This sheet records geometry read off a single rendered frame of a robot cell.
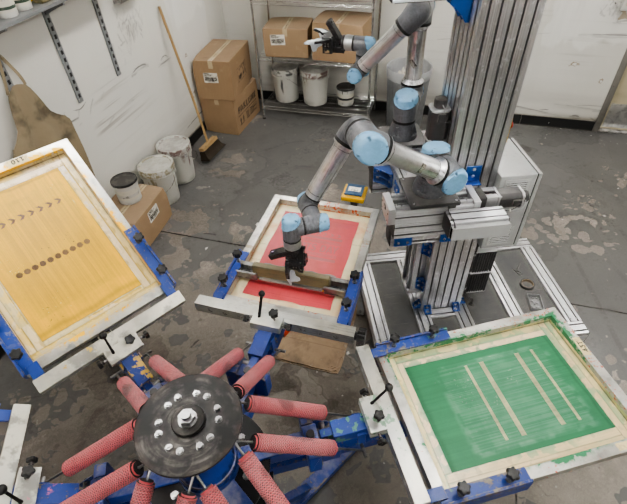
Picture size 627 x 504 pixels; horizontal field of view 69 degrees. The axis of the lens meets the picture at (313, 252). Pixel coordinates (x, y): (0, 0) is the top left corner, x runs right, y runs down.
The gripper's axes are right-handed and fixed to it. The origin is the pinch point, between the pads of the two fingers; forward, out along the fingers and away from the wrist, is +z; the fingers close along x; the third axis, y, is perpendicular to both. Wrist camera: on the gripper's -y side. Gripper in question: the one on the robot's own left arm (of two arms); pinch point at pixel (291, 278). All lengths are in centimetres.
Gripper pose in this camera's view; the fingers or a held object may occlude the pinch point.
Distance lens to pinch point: 205.8
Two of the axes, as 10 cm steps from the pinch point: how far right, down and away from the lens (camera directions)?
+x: 2.8, -6.7, 6.9
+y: 9.6, 1.7, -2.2
